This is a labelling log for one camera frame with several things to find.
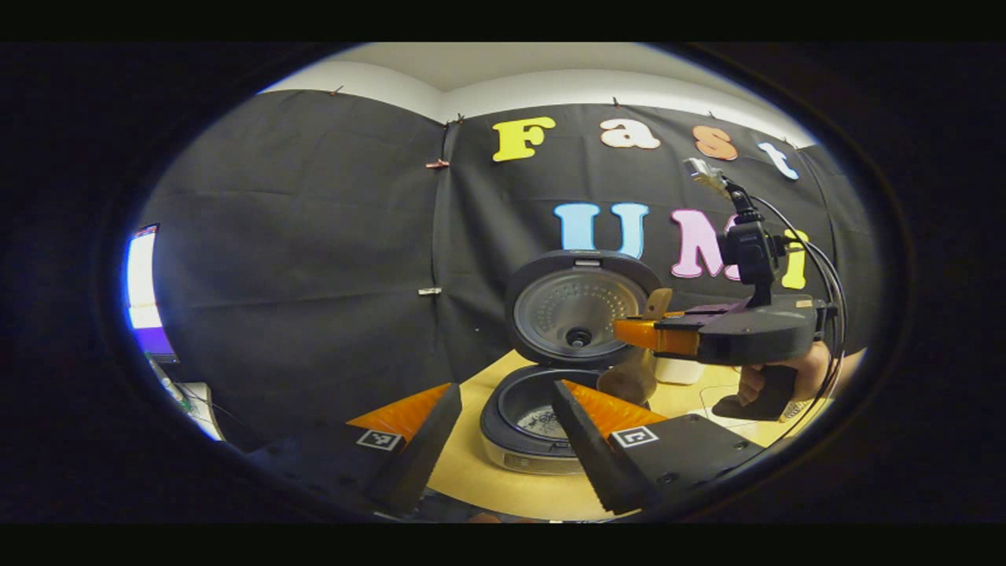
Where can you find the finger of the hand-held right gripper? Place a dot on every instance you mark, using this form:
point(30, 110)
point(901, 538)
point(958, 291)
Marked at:
point(660, 336)

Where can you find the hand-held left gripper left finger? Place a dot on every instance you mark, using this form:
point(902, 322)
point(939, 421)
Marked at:
point(420, 448)

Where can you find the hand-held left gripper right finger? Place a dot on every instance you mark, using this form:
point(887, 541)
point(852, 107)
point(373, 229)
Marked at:
point(589, 448)

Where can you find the wooden spoon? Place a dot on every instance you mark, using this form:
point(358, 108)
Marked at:
point(629, 381)

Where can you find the dark grey rice cooker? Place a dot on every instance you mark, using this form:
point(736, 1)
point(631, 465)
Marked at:
point(574, 314)

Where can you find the white toaster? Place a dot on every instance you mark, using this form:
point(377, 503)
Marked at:
point(680, 371)

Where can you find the computer monitor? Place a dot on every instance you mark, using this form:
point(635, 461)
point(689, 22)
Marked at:
point(141, 299)

